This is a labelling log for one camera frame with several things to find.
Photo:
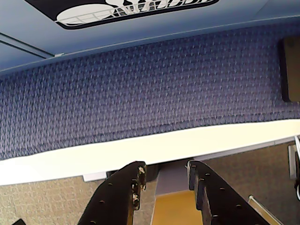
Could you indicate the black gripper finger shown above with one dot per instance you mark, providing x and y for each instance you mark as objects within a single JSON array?
[
  {"x": 112, "y": 199},
  {"x": 222, "y": 201}
]

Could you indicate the brown board with black edge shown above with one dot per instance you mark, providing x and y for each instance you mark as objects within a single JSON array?
[{"x": 293, "y": 70}]

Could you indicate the black dishwasher rack decal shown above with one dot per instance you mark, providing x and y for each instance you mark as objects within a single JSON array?
[{"x": 77, "y": 14}]

